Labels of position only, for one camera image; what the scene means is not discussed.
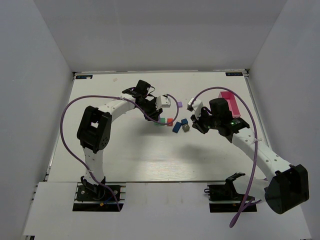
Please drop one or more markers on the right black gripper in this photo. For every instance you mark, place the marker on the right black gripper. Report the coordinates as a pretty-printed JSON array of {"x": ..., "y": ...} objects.
[{"x": 200, "y": 122}]

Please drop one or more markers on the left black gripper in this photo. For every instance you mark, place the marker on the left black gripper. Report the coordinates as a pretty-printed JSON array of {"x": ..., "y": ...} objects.
[{"x": 152, "y": 111}]

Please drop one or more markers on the pink plastic box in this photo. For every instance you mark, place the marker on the pink plastic box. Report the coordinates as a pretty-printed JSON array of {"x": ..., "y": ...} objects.
[{"x": 232, "y": 103}]

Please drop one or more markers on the green arch wood block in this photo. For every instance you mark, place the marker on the green arch wood block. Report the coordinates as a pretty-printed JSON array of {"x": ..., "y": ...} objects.
[{"x": 161, "y": 122}]

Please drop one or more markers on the red wood cube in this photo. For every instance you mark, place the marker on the red wood cube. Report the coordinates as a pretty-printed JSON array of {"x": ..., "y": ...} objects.
[{"x": 170, "y": 122}]

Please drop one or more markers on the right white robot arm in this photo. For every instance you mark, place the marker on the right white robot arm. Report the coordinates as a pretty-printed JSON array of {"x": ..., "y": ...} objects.
[{"x": 286, "y": 185}]

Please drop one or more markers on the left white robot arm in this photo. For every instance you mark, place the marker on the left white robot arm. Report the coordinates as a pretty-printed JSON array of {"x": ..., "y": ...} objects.
[{"x": 95, "y": 129}]

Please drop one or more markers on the long blue wood block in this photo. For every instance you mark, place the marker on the long blue wood block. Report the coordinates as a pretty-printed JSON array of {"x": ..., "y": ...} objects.
[{"x": 177, "y": 127}]

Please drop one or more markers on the olive grey wood cube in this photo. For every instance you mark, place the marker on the olive grey wood cube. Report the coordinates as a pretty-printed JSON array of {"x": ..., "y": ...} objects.
[{"x": 185, "y": 127}]

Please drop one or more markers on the small blue wood cube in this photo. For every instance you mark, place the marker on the small blue wood cube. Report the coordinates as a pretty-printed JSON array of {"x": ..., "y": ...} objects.
[{"x": 184, "y": 121}]

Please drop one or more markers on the right blue table label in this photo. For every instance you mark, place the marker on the right blue table label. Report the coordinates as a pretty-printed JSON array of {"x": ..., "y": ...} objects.
[{"x": 234, "y": 74}]

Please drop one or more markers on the blue table label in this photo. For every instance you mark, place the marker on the blue table label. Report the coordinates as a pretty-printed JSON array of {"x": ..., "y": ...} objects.
[
  {"x": 83, "y": 77},
  {"x": 234, "y": 74}
]

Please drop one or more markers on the left blue table label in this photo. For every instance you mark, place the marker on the left blue table label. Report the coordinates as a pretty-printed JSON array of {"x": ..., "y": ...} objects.
[{"x": 83, "y": 77}]

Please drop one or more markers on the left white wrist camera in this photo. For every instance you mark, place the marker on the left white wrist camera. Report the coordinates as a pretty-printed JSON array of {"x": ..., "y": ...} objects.
[{"x": 162, "y": 101}]

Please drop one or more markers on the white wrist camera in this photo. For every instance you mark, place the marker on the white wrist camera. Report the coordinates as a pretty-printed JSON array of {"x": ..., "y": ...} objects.
[
  {"x": 195, "y": 106},
  {"x": 162, "y": 101}
]

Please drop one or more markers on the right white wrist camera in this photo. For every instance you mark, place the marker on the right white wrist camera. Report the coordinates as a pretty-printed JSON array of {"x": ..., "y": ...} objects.
[{"x": 195, "y": 106}]

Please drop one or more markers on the aluminium table edge rail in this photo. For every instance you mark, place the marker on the aluminium table edge rail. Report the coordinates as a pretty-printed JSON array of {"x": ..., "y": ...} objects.
[{"x": 256, "y": 108}]

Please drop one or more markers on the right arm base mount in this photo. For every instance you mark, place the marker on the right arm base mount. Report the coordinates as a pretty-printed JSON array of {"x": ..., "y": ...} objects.
[{"x": 222, "y": 200}]

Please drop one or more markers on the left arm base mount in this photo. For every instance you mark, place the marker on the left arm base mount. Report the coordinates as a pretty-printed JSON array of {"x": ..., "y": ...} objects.
[{"x": 86, "y": 201}]

